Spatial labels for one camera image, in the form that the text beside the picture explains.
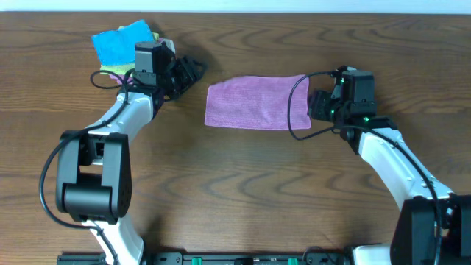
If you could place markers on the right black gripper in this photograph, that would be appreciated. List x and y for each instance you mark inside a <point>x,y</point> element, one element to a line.
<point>317,104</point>

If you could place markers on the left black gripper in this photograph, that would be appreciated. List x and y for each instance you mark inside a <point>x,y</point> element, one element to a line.
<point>185,74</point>

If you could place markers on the purple microfiber cloth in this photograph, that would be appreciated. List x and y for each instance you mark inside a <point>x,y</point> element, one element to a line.
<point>258,103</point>

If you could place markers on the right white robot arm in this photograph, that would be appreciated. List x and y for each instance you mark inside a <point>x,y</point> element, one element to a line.
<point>434,222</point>

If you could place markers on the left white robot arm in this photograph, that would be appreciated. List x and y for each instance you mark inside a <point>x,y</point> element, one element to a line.
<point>94,178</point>

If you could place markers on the purple folded cloth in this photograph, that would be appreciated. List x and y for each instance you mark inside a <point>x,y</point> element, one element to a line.
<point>118,78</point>

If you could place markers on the blue folded cloth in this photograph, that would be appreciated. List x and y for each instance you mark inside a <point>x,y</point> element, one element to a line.
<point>117,47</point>

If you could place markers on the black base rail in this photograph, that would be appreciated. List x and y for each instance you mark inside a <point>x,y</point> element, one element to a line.
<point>311,258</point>

